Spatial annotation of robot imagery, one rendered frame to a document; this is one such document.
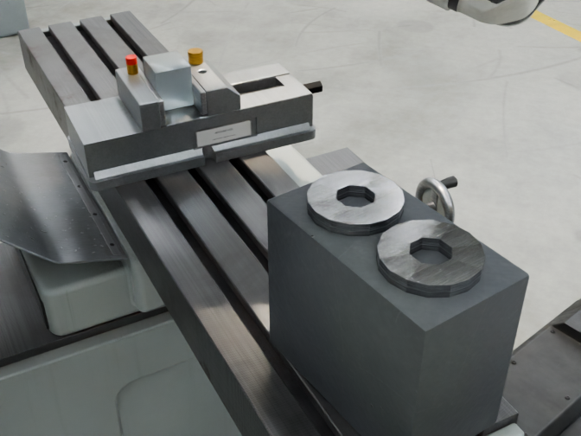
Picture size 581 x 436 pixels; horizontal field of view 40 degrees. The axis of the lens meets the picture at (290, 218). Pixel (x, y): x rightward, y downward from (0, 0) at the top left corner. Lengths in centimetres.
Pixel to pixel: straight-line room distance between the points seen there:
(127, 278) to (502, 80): 269
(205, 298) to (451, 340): 36
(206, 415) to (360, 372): 73
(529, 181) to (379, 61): 108
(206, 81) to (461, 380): 62
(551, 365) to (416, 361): 75
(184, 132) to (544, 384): 68
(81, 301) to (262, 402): 43
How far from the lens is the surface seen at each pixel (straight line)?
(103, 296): 118
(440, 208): 160
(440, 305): 65
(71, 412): 129
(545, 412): 131
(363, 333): 70
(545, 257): 259
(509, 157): 306
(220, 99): 114
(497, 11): 104
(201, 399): 140
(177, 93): 115
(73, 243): 114
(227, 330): 89
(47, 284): 116
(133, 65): 118
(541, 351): 140
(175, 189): 112
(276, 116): 119
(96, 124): 116
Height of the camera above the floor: 154
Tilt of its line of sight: 36 degrees down
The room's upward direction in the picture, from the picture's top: straight up
